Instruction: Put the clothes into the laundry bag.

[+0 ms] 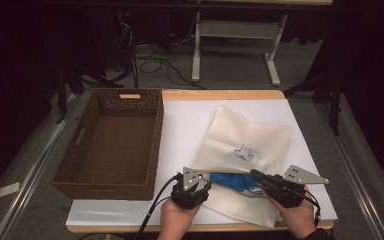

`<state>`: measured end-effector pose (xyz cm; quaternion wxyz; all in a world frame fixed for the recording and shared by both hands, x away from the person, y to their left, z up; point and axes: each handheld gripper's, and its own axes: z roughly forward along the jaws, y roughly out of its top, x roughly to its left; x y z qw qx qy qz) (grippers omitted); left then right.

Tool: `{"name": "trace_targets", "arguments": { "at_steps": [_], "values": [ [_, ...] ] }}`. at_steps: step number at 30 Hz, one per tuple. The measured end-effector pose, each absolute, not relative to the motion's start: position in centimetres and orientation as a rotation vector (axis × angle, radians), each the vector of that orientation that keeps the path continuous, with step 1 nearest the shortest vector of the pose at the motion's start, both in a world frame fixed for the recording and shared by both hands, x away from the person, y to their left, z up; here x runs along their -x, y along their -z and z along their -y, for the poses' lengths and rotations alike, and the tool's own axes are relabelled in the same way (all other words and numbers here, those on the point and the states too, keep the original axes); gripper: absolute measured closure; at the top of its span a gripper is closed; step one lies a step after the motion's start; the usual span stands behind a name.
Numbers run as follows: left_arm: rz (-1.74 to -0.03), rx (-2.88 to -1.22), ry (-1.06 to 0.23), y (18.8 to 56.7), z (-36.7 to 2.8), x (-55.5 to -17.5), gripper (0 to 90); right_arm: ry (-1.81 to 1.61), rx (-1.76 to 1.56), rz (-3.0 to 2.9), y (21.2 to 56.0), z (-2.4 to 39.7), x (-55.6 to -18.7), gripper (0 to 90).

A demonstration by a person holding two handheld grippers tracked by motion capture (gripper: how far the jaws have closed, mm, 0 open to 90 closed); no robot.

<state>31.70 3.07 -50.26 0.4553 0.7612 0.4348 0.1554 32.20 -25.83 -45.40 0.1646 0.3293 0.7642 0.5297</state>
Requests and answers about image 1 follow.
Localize white metal desk frame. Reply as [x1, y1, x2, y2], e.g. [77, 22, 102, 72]
[191, 11, 289, 87]

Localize black equipment with red light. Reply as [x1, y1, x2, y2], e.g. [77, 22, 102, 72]
[89, 9, 172, 69]

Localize black metal stand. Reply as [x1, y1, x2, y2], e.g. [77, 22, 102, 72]
[283, 66, 345, 137]
[55, 62, 125, 125]

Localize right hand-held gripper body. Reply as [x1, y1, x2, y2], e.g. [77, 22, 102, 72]
[263, 164, 330, 209]

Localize person's dark sleeve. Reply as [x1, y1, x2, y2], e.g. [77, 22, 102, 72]
[300, 227, 338, 240]

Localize cream mesh laundry bag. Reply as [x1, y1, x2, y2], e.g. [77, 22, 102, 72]
[193, 105, 294, 229]

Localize person's right hand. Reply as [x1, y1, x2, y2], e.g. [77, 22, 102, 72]
[265, 185, 318, 240]

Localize white tape strip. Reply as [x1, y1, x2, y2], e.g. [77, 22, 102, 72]
[0, 181, 20, 200]

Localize hand-held gripper black cable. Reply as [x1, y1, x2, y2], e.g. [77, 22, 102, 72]
[300, 190, 322, 228]
[135, 172, 183, 240]

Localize black floor cables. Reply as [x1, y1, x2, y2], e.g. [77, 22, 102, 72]
[131, 42, 208, 91]

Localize blue garment with white print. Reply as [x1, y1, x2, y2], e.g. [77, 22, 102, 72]
[209, 171, 268, 198]

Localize aluminium rail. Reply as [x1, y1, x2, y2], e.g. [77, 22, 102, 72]
[0, 94, 81, 240]
[314, 99, 384, 240]

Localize person's left hand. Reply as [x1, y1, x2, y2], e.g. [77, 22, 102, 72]
[157, 198, 202, 240]

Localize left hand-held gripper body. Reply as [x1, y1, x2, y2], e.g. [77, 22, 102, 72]
[170, 166, 211, 210]

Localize brown wicker basket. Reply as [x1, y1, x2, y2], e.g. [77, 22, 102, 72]
[50, 87, 165, 201]

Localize right hand-held gripper black cable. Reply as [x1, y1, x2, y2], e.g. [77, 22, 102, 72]
[300, 190, 322, 228]

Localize left hand-held gripper black cable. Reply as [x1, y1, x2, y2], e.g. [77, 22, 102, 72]
[135, 172, 183, 240]

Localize white table mat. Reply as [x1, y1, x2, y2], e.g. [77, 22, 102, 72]
[65, 98, 338, 228]

